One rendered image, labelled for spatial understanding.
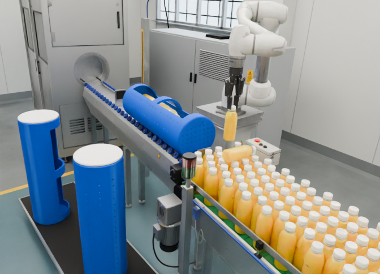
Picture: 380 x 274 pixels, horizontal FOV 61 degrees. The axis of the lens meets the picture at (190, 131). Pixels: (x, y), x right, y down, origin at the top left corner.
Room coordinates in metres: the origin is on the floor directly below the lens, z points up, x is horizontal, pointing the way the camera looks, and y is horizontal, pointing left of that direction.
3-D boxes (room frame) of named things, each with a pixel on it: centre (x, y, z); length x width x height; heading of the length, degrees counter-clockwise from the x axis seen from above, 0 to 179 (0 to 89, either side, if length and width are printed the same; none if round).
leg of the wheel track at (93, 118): (3.44, 1.11, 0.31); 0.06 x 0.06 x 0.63; 34
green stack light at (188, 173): (1.27, 0.00, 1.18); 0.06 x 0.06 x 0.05
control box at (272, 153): (1.78, -0.44, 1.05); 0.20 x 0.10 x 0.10; 34
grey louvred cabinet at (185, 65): (4.27, -0.20, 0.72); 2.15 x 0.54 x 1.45; 41
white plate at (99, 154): (1.68, 0.53, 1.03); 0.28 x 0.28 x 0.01
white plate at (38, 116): (2.25, 1.13, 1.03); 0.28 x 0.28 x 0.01
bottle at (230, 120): (1.74, -0.23, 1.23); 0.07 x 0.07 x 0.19
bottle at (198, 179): (1.55, -0.06, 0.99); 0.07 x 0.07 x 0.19
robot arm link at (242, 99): (2.42, -0.32, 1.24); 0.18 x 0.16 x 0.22; 80
